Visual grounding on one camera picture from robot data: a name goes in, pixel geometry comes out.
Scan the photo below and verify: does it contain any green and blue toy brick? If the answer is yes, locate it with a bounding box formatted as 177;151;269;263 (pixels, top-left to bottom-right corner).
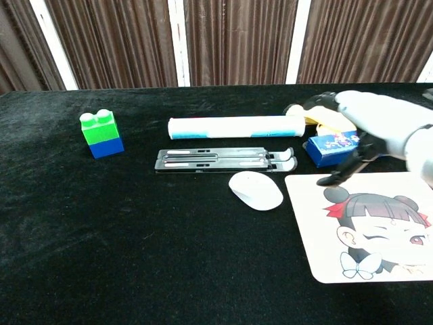
79;108;125;160

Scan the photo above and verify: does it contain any cream yellow cloth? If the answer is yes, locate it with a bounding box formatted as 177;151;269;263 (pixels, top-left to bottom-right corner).
282;103;360;137

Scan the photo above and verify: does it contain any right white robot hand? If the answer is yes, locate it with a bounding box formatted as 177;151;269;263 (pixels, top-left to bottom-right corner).
302;89;433;188

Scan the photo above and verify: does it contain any black folding laptop stand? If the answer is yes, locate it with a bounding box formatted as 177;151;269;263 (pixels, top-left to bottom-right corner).
154;146;298;175

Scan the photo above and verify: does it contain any brown curtain panel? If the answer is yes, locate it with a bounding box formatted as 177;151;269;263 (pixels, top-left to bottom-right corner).
184;0;299;87
0;0;66;95
296;0;433;85
45;0;179;90

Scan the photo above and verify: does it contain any blue cardboard box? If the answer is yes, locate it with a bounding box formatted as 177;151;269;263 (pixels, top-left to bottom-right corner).
302;130;390;169

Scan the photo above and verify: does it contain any cartoon girl mouse pad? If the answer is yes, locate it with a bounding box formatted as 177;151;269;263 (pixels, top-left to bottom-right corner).
284;171;433;284

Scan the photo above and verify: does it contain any white rolled tube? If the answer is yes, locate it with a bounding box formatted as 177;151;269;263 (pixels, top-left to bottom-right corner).
167;114;305;140

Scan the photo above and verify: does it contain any black velvet tablecloth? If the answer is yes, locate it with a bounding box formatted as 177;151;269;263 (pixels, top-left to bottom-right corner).
0;83;433;325

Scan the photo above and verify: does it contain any white frame post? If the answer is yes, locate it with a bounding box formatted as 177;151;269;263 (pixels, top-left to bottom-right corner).
166;0;191;87
285;0;313;85
29;0;80;91
415;57;433;84

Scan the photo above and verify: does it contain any white computer mouse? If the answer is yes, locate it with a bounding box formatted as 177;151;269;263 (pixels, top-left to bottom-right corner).
228;171;284;211

